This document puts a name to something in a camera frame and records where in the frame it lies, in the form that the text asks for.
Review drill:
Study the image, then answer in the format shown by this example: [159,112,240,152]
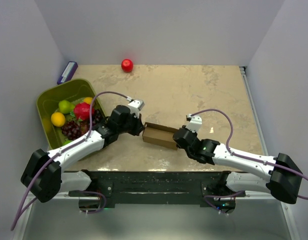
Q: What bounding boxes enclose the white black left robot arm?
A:
[20,100,144,203]

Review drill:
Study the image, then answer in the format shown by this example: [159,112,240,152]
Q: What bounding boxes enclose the yellow lemon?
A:
[50,112,66,128]

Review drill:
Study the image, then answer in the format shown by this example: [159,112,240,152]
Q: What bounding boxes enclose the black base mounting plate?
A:
[69,170,237,214]

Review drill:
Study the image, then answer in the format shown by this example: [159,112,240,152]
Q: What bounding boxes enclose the red apple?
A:
[121,58,134,73]

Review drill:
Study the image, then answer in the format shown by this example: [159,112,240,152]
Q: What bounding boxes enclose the purple white small box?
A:
[56,61,78,85]

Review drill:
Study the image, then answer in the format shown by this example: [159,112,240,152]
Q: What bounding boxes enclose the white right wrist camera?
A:
[185,114,202,134]

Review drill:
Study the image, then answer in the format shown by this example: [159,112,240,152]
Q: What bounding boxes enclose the brown cardboard paper box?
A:
[142,122,178,150]

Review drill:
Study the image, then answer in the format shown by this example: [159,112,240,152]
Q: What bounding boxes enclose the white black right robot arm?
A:
[172,127,303,204]

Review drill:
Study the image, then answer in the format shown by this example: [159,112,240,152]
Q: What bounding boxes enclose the red dragon fruit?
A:
[72,102,91,121]

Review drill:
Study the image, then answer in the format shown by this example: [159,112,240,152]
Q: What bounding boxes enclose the dark purple grapes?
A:
[60,109,104,141]

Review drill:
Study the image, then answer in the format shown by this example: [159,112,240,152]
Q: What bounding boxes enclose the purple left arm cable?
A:
[10,91,132,231]

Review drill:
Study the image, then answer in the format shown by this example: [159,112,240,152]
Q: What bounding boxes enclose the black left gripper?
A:
[118,112,145,138]

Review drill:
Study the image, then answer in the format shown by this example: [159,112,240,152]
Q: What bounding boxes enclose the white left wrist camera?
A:
[127,99,145,119]

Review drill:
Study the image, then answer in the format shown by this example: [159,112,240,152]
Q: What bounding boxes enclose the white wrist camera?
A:
[127,99,145,119]
[185,114,202,134]

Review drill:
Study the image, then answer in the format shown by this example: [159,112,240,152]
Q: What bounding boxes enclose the olive green plastic bin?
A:
[36,78,96,149]

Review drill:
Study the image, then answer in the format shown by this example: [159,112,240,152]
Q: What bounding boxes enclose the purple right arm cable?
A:
[190,108,308,216]

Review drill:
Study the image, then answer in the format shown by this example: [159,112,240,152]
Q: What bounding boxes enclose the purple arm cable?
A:
[10,91,132,231]
[190,108,308,216]

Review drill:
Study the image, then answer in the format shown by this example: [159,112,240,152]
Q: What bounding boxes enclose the small orange fruit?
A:
[83,97,93,105]

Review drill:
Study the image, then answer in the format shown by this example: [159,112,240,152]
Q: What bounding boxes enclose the green pear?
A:
[58,100,75,115]

